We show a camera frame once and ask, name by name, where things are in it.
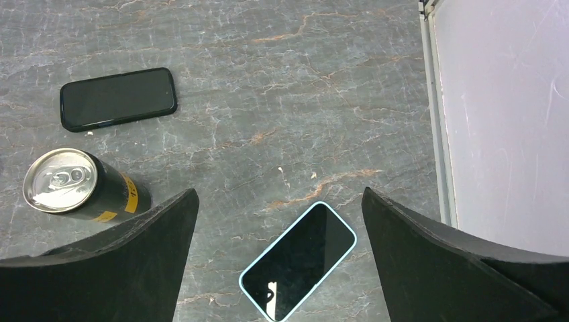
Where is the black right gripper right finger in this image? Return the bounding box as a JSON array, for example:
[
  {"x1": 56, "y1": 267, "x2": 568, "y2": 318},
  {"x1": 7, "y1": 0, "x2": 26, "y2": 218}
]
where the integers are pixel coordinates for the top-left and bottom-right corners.
[{"x1": 361, "y1": 188, "x2": 568, "y2": 321}]

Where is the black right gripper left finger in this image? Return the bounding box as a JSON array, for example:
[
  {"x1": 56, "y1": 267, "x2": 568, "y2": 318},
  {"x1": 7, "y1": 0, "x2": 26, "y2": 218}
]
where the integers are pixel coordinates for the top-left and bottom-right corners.
[{"x1": 1, "y1": 189, "x2": 199, "y2": 321}]

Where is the light blue phone case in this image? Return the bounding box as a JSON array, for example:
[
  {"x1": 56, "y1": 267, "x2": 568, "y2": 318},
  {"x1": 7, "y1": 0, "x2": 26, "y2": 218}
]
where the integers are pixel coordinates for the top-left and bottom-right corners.
[{"x1": 238, "y1": 201, "x2": 358, "y2": 322}]

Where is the black phone in black case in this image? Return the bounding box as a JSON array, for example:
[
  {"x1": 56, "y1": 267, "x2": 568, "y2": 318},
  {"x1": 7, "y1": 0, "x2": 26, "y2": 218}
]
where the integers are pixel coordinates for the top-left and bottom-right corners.
[{"x1": 59, "y1": 67, "x2": 178, "y2": 132}]

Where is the black and yellow drink can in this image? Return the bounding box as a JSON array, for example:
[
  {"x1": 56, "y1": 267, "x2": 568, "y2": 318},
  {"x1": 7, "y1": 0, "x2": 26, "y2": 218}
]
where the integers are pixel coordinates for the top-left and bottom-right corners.
[{"x1": 22, "y1": 148, "x2": 152, "y2": 224}]

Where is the aluminium frame post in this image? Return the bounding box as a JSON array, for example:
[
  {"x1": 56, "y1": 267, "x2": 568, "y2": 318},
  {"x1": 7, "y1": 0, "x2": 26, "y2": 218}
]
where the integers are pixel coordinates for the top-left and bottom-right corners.
[{"x1": 418, "y1": 1, "x2": 459, "y2": 228}]

